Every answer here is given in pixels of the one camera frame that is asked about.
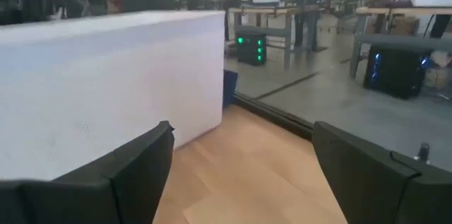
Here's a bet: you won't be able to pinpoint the black aluminium table frame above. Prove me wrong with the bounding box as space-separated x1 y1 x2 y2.
232 92 432 164

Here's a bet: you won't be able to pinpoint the computer tower blue lights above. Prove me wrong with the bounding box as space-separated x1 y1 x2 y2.
363 43 434 100

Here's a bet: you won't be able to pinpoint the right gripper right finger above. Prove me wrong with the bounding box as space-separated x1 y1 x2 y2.
311 121 452 224

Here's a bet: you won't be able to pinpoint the white perforated plastic basket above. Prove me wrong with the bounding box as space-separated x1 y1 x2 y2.
0 10 226 182

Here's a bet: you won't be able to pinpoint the blue cloth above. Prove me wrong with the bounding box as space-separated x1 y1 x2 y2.
222 69 239 109

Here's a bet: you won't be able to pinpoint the computer tower green lights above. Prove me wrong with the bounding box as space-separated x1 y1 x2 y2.
235 31 268 66

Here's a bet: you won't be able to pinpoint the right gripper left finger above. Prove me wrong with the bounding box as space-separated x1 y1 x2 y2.
0 120 176 224

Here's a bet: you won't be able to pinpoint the wooden workbench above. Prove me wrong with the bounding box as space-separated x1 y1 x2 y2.
349 6 452 80
227 4 326 70

